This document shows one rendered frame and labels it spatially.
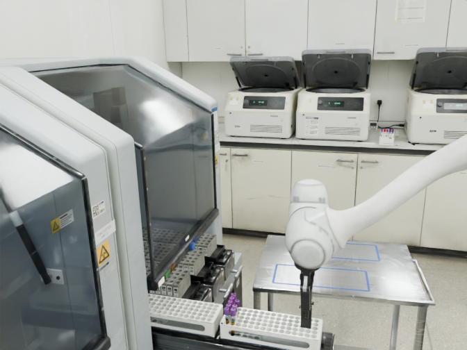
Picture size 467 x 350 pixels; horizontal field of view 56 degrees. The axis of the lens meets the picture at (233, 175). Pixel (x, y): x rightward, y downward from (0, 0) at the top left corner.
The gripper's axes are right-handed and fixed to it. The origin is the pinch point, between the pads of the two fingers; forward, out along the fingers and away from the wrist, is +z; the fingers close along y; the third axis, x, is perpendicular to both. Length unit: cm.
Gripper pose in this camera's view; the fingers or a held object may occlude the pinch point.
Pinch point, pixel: (306, 316)
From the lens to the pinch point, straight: 135.3
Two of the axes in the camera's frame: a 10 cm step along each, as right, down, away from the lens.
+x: 9.6, 0.6, -2.7
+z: 0.3, 9.5, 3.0
